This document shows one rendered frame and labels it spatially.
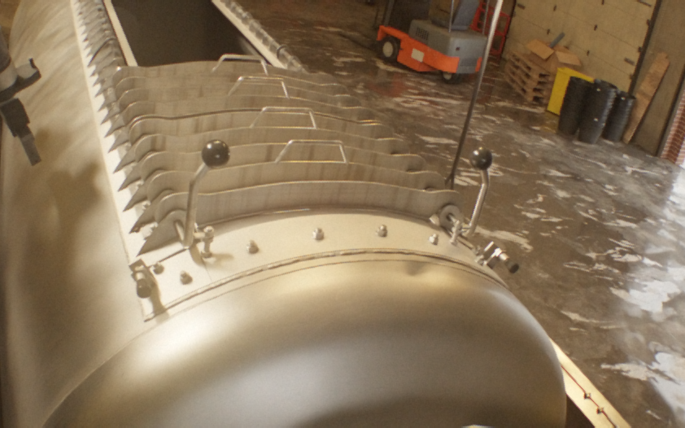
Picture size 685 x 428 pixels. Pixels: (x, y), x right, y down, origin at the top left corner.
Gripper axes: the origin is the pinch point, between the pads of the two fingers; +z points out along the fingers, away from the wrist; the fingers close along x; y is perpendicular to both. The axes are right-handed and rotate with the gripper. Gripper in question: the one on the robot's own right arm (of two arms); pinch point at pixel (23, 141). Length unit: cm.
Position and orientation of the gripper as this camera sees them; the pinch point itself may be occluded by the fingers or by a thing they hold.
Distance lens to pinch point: 171.6
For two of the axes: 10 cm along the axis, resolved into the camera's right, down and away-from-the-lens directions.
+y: -7.7, 5.0, -4.0
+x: 6.3, 5.6, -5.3
